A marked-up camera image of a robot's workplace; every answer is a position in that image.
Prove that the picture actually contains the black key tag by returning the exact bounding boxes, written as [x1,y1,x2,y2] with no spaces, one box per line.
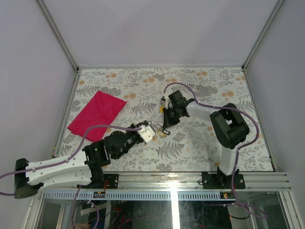
[162,129,171,135]

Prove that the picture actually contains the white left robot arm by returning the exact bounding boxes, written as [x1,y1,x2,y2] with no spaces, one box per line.
[14,121,156,199]

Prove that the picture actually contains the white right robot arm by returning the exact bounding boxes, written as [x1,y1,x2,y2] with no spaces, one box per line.
[163,90,250,189]

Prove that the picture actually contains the red cloth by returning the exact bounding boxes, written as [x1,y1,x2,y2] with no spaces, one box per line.
[68,91,126,137]

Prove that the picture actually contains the floral table mat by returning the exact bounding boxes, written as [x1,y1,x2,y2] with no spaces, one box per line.
[68,67,273,172]

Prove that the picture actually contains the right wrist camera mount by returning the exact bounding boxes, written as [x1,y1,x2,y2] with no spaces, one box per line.
[160,95,171,109]

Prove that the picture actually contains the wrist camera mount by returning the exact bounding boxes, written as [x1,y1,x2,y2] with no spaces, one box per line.
[137,125,156,143]
[160,95,171,109]

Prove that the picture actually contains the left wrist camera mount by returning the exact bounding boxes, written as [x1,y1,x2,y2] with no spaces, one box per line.
[137,125,156,143]

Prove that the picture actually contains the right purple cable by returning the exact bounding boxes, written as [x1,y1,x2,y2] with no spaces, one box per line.
[162,83,267,220]

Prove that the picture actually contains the purple cable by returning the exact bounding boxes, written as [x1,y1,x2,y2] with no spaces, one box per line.
[0,125,146,197]
[162,83,267,220]

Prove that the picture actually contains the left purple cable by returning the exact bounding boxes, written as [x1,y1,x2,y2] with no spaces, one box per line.
[0,125,146,197]

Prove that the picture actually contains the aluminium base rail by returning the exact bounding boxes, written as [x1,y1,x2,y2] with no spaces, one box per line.
[106,172,292,191]

